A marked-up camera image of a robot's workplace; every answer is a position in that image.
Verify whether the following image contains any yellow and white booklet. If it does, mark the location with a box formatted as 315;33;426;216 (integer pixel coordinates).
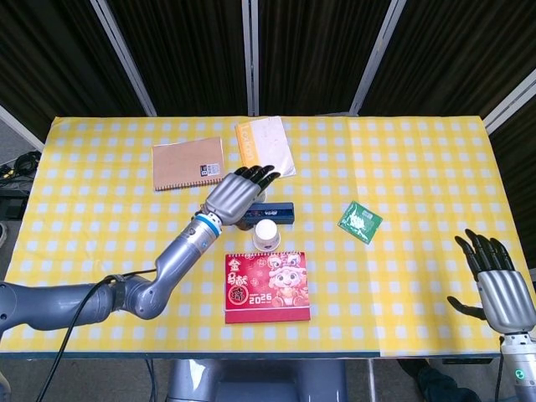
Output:
234;116;297;179

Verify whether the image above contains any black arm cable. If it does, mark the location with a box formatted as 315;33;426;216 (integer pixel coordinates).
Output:
35;270;162;402
495;336;505;402

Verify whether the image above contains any floral paper cup lined bottom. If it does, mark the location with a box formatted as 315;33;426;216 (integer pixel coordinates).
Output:
252;219;281;252

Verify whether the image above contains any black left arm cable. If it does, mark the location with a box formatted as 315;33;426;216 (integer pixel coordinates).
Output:
35;270;162;402

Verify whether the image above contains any dark ribbed screen panel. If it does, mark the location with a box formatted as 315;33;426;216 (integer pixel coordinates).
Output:
359;0;536;122
0;0;146;142
106;0;252;117
258;0;393;116

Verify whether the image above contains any dark blue long box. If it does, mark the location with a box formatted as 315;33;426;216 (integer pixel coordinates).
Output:
245;201;295;227

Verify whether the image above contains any white screen frame post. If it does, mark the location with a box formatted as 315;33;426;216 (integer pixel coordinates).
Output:
348;0;410;116
0;104;45;152
240;0;260;117
484;69;536;135
90;0;158;117

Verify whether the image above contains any red desk calendar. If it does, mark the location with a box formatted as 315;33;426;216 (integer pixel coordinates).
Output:
224;250;312;325

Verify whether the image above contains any black floor cable bundle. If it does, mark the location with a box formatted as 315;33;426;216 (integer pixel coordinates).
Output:
0;151;42;182

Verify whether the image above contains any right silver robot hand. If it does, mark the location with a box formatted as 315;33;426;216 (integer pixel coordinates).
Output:
446;228;536;336

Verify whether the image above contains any dark blue cloth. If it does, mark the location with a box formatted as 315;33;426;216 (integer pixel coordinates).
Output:
396;358;479;402

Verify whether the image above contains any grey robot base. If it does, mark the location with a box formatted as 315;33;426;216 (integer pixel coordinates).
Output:
166;358;348;402

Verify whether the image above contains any brown spiral notebook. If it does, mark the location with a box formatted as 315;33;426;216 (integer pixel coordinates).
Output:
151;136;227;193

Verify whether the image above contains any green foil packet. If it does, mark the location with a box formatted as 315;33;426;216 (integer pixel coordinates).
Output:
337;200;384;244

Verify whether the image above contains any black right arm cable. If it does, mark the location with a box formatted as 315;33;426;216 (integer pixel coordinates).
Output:
495;336;505;402

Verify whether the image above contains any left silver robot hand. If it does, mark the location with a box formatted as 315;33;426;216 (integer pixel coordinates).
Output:
204;165;280;231

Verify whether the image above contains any black floor box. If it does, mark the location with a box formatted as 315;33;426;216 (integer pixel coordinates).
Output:
0;195;27;219

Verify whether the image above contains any yellow checkered tablecloth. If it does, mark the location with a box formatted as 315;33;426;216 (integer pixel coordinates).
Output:
0;116;536;359

